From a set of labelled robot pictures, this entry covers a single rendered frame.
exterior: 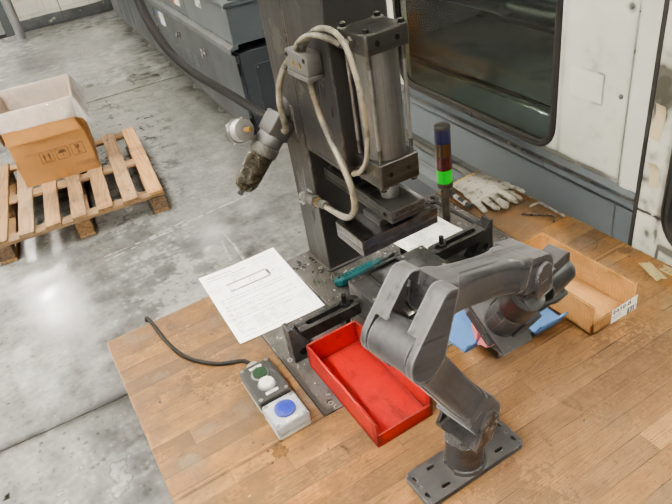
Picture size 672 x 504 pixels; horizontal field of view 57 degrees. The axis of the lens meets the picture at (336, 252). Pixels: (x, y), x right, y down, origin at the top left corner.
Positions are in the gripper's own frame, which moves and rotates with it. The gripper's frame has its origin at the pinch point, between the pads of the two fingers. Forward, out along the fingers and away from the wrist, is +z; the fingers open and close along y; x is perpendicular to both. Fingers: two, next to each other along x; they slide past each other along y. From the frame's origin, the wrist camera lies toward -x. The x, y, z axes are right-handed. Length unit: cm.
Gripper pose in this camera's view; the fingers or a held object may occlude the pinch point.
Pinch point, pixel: (480, 340)
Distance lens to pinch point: 114.6
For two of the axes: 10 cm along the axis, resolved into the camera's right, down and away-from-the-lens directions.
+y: -4.9, -8.0, 3.5
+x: -8.6, 3.7, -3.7
